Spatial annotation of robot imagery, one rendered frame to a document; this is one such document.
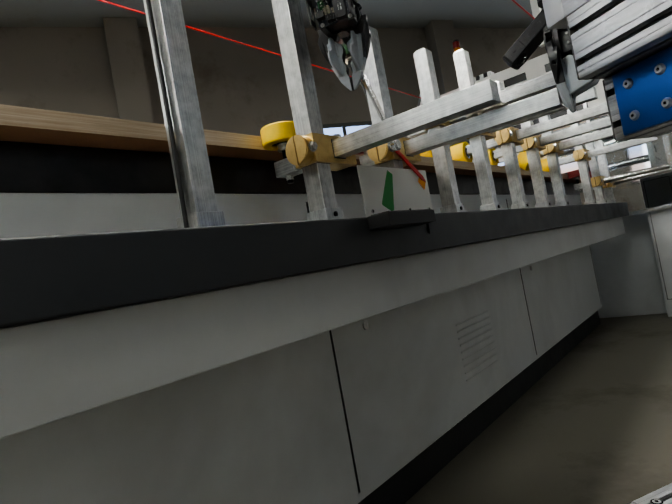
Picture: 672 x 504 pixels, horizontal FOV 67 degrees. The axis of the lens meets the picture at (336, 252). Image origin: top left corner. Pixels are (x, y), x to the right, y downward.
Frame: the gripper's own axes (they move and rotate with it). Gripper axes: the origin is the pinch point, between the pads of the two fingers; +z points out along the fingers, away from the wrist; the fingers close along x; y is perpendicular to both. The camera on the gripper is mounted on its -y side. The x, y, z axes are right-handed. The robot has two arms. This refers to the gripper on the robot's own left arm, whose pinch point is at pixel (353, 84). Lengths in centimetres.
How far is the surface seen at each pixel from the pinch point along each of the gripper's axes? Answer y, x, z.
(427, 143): -21.9, 8.0, 8.5
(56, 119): 30.0, -34.5, 3.6
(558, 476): -55, 21, 92
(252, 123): -404, -209, -137
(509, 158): -91, 25, 5
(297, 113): 2.6, -10.0, 3.0
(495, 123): -17.0, 21.6, 9.0
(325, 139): 1.3, -6.3, 8.3
